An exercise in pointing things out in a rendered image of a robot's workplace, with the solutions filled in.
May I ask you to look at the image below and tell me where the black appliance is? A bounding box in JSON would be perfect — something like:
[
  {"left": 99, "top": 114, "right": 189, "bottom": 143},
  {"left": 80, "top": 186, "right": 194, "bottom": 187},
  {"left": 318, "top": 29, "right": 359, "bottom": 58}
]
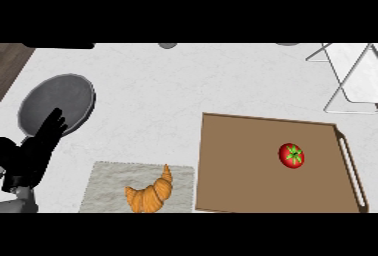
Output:
[{"left": 21, "top": 43, "right": 96, "bottom": 50}]

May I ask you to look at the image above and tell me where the red tomato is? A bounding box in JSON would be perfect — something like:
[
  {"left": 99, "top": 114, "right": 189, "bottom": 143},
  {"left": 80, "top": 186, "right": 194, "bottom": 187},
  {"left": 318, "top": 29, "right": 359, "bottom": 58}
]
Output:
[{"left": 278, "top": 142, "right": 306, "bottom": 170}]

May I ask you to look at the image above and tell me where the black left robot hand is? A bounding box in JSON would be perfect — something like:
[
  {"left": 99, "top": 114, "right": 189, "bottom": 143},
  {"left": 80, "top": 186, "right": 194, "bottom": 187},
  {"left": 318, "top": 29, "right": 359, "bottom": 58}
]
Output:
[{"left": 0, "top": 107, "right": 70, "bottom": 195}]

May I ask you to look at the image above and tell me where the golden brown croissant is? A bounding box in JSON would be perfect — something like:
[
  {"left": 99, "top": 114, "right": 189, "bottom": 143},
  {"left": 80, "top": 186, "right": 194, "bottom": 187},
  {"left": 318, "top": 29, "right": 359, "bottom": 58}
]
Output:
[{"left": 124, "top": 163, "right": 175, "bottom": 214}]

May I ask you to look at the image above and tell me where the grey round plate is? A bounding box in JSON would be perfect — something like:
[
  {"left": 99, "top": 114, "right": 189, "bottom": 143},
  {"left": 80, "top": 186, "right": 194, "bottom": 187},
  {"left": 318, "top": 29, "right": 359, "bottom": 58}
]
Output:
[{"left": 17, "top": 73, "right": 98, "bottom": 138}]

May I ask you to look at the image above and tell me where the brown wooden tray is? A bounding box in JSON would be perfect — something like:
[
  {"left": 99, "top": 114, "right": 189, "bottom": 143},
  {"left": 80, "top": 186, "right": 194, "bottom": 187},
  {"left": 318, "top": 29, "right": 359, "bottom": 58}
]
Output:
[{"left": 194, "top": 112, "right": 371, "bottom": 214}]

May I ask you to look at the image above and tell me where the white wire tiered shelf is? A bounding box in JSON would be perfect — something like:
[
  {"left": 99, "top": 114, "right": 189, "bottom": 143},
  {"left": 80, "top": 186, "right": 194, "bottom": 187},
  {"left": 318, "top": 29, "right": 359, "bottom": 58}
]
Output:
[{"left": 305, "top": 43, "right": 378, "bottom": 115}]

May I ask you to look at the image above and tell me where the grey speckled placemat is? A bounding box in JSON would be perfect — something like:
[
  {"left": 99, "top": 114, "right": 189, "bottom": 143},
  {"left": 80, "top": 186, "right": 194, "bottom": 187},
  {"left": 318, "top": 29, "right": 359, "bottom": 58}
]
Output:
[{"left": 79, "top": 160, "right": 197, "bottom": 214}]

